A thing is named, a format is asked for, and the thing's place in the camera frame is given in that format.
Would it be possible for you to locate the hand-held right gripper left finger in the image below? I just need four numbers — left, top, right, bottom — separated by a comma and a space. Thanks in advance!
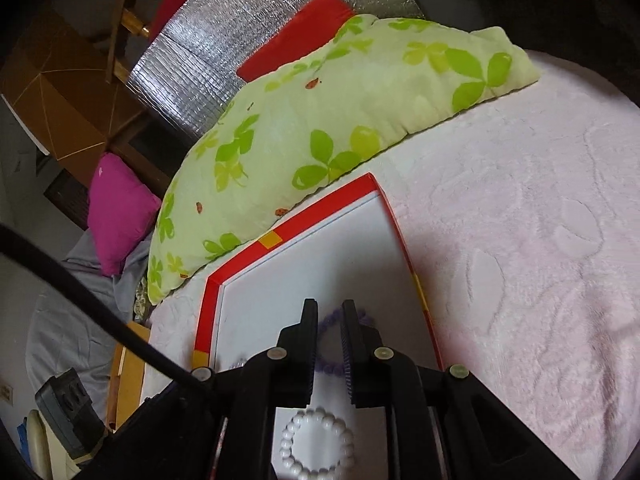
191, 299, 321, 480

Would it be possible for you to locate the black cable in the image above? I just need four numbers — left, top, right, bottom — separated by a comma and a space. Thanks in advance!
0, 222, 211, 391

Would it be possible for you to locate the magenta cushion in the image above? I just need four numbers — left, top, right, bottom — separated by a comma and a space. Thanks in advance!
87, 152, 163, 277

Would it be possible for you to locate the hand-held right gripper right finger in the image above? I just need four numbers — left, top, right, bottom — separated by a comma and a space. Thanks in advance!
340, 300, 566, 480

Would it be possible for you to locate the orange box lid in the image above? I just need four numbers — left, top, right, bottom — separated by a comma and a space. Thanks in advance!
107, 322, 151, 433

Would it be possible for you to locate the grey blanket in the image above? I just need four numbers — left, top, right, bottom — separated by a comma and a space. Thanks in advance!
25, 230, 156, 411

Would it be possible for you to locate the small floral fabric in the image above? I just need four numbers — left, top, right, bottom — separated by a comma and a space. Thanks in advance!
132, 280, 152, 321

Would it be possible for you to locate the green floral pillow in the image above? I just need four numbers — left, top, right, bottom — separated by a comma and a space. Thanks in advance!
146, 14, 542, 306

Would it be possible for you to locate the silver foil mat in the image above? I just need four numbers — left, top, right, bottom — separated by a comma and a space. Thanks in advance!
125, 0, 426, 146

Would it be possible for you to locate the wooden stair railing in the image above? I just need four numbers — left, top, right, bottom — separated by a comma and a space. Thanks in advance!
107, 0, 176, 83

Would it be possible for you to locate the red cushion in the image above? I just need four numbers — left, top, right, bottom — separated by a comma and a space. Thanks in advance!
236, 0, 356, 83

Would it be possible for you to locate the red tray box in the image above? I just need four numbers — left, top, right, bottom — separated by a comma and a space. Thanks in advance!
191, 172, 446, 480

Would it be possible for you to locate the purple bead bracelet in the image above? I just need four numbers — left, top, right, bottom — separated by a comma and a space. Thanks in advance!
314, 310, 376, 376

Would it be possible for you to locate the white bead bracelet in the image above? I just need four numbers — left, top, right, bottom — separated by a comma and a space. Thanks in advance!
280, 407, 356, 478

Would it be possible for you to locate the brown wooden cabinet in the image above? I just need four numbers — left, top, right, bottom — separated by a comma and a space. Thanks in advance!
0, 7, 151, 163

